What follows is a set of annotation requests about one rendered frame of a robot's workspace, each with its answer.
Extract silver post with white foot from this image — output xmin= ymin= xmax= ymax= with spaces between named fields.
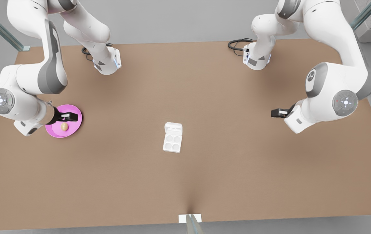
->
xmin=179 ymin=214 xmax=204 ymax=234

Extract pink round plate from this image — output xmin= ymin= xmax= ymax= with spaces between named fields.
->
xmin=45 ymin=104 xmax=83 ymax=138

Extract white egg box lid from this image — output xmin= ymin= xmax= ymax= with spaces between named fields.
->
xmin=165 ymin=122 xmax=183 ymax=136

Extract white egg box base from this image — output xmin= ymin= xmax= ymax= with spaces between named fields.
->
xmin=163 ymin=133 xmax=182 ymax=153

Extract black cable loop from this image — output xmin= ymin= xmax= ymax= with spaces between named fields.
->
xmin=81 ymin=42 xmax=114 ymax=61
xmin=228 ymin=38 xmax=256 ymax=57

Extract silver frame post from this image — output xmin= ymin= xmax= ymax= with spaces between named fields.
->
xmin=351 ymin=0 xmax=371 ymax=30
xmin=0 ymin=2 xmax=30 ymax=52

